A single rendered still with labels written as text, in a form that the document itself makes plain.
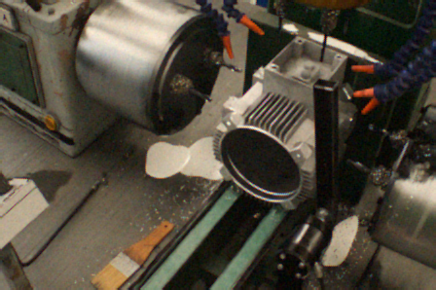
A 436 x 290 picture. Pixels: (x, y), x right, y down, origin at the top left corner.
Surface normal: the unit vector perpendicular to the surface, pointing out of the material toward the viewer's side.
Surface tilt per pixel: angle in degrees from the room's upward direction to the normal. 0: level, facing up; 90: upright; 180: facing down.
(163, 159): 0
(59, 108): 89
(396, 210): 73
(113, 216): 0
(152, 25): 21
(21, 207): 58
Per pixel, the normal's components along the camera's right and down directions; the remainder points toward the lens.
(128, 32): -0.19, -0.36
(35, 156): 0.08, -0.75
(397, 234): -0.51, 0.56
